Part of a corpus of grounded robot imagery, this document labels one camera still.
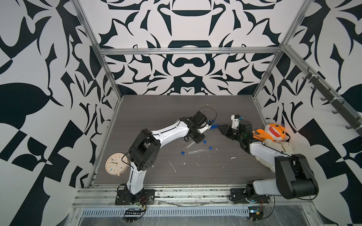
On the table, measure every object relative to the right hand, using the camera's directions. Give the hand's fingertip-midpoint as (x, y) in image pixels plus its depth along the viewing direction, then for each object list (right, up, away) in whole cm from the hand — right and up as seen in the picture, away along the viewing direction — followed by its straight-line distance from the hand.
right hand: (219, 125), depth 90 cm
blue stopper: (-23, -18, -1) cm, 29 cm away
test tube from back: (-18, -12, -3) cm, 22 cm away
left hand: (-13, -6, 0) cm, 14 cm away
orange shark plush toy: (+34, -4, 0) cm, 35 cm away
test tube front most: (-15, -17, 0) cm, 23 cm away
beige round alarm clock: (-61, -22, -7) cm, 65 cm away
